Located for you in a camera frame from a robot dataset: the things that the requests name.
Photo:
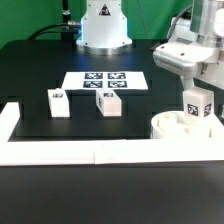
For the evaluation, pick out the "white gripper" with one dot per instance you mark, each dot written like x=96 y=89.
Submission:
x=192 y=61

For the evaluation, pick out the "white round stool seat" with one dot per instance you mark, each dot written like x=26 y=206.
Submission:
x=174 y=125

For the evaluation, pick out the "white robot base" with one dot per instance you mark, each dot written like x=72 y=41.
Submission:
x=104 y=28

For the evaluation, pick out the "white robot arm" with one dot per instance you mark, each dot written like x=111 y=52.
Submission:
x=206 y=25

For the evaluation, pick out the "white sheet with tags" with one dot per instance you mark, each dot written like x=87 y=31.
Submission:
x=127 y=80

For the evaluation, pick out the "white U-shaped boundary fence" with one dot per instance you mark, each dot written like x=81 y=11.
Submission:
x=99 y=152

